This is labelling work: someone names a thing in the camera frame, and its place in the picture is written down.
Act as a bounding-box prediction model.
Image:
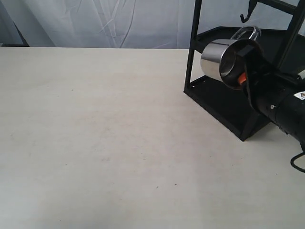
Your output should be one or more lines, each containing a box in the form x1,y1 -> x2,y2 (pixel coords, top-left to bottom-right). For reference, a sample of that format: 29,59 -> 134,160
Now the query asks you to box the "black cable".
290,150 -> 305,173

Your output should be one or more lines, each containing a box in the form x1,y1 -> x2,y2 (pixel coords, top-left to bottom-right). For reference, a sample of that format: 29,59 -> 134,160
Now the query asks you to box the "black tiered shelf rack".
184,0 -> 305,141

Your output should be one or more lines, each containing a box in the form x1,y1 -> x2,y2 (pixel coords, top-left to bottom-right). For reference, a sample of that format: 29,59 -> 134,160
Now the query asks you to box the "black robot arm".
237,45 -> 305,148

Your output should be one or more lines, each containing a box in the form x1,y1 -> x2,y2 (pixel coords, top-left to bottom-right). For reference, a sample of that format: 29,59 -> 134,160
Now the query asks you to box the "white backdrop curtain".
0,0 -> 305,50

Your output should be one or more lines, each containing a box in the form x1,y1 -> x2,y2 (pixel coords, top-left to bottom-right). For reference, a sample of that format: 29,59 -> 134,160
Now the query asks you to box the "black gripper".
236,45 -> 290,119

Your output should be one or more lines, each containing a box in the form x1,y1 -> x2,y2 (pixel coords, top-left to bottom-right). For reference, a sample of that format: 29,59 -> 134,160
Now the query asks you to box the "stainless steel mug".
201,26 -> 263,90

